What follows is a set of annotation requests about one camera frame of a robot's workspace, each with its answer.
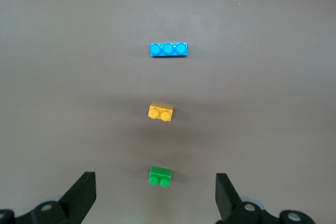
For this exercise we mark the green two-stud block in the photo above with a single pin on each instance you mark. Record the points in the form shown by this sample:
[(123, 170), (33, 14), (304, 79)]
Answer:
[(160, 175)]

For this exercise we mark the yellow two-stud block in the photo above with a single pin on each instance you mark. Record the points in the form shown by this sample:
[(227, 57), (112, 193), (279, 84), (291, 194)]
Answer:
[(160, 111)]

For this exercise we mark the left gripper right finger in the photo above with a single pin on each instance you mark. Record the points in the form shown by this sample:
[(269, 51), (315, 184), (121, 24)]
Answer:
[(228, 203)]

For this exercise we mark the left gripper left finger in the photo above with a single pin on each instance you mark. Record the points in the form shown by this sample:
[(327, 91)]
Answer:
[(76, 197)]

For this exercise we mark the brown table cover sheet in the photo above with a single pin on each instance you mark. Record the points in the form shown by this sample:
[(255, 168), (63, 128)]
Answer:
[(78, 51)]

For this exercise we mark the blue three-stud block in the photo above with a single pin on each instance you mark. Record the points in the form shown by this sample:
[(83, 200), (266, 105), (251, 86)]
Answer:
[(168, 49)]

